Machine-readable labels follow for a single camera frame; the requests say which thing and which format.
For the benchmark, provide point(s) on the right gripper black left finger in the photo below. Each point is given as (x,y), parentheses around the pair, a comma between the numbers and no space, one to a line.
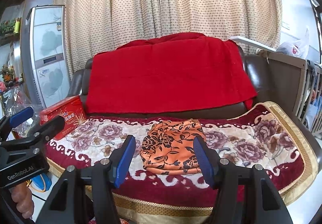
(67,201)

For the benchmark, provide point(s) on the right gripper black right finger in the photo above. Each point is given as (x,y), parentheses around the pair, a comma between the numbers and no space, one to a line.
(244,195)

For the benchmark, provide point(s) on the orange floral cloth garment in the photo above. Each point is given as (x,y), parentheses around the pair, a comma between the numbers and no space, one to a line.
(168,147)

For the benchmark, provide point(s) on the left hand holding gripper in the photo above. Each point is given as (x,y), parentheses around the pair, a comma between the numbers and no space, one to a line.
(22,196)

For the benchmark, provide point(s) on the blue object on floor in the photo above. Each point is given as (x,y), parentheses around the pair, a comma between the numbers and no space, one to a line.
(40,183)

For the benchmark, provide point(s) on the floral plush blanket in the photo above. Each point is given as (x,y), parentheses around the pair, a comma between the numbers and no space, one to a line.
(265,135)

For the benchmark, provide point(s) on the red egg roll box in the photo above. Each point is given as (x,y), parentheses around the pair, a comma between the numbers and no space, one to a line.
(71,109)

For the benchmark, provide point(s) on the white refrigerator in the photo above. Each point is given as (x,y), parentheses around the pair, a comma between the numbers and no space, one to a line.
(47,73)

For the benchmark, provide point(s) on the wooden baby crib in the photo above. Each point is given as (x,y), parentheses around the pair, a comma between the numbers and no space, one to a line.
(297,84)

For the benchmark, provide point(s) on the dark brown leather sofa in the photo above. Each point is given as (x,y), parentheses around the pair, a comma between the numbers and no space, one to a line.
(257,70)

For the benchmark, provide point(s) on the red blanket on sofa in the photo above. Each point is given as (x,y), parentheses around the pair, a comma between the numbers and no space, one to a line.
(174,73)

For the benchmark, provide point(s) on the white plastic bag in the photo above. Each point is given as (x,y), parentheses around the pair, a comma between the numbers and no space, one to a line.
(297,48)

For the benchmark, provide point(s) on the beige dotted curtain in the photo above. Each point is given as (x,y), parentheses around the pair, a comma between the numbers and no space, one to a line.
(94,26)

